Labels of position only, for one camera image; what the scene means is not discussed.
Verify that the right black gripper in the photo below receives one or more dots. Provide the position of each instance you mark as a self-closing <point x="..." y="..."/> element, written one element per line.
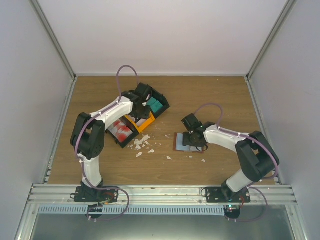
<point x="186" y="142"/>

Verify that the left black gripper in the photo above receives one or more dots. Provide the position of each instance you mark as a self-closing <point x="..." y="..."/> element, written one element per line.
<point x="145" y="114"/>

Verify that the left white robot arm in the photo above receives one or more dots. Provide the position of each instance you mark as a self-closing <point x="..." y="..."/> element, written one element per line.
<point x="88" y="136"/>

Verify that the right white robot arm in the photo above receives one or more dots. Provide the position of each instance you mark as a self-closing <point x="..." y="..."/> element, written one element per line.
<point x="256" y="157"/>

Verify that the teal card stack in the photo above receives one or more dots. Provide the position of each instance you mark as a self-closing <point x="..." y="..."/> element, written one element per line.
<point x="154" y="105"/>

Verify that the black bin with teal cards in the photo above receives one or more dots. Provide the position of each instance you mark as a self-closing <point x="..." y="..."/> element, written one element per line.
<point x="160" y="97"/>

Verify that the black bin with red cards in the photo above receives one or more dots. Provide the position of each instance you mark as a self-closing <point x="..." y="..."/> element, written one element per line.
<point x="130" y="138"/>

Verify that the red patterned card stack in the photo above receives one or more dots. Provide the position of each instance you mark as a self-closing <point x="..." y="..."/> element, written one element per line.
<point x="120" y="131"/>

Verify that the orange plastic bin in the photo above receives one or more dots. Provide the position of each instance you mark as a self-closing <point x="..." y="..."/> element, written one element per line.
<point x="141" y="124"/>

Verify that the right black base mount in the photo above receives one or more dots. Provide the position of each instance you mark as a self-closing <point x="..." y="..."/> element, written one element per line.
<point x="214" y="194"/>

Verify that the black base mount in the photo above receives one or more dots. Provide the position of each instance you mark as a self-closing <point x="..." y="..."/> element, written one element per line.
<point x="214" y="194"/>
<point x="85" y="194"/>

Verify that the grey slotted cable duct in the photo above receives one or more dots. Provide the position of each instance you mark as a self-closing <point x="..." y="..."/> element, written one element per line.
<point x="203" y="210"/>

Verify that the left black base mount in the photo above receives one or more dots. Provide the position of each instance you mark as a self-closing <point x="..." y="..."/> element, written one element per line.
<point x="85" y="194"/>

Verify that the aluminium front rail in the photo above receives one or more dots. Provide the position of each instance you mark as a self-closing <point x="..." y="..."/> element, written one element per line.
<point x="163" y="194"/>

